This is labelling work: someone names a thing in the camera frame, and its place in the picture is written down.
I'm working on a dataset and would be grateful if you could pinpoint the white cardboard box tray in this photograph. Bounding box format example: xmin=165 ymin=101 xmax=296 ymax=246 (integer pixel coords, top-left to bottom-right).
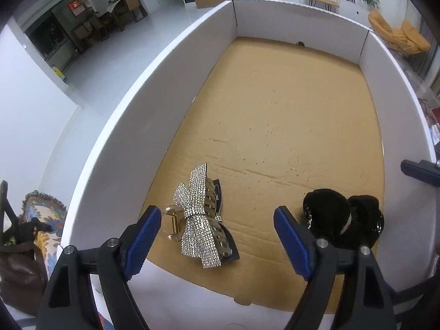
xmin=61 ymin=0 xmax=439 ymax=329

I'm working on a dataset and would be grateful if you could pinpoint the floral cushion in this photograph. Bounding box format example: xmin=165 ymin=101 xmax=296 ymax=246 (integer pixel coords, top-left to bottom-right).
xmin=20 ymin=190 xmax=67 ymax=276

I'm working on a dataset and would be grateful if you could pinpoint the brown leather bag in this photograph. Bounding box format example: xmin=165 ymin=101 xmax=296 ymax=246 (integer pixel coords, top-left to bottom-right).
xmin=1 ymin=241 xmax=48 ymax=316

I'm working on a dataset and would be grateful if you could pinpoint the rhinestone bow hair clip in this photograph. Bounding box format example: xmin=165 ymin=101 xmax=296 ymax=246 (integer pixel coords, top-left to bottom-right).
xmin=164 ymin=163 xmax=240 ymax=269

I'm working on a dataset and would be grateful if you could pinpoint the wooden bench stool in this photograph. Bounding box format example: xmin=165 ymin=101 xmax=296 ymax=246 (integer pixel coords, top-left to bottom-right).
xmin=309 ymin=0 xmax=339 ymax=10

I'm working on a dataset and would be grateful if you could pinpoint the yellow lounge chair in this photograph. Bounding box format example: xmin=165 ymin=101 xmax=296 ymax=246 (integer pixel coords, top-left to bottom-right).
xmin=368 ymin=10 xmax=431 ymax=55

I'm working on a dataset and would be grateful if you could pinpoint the black fluffy hair clip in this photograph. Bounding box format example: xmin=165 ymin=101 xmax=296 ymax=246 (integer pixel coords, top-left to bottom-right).
xmin=336 ymin=195 xmax=384 ymax=250
xmin=303 ymin=188 xmax=351 ymax=244

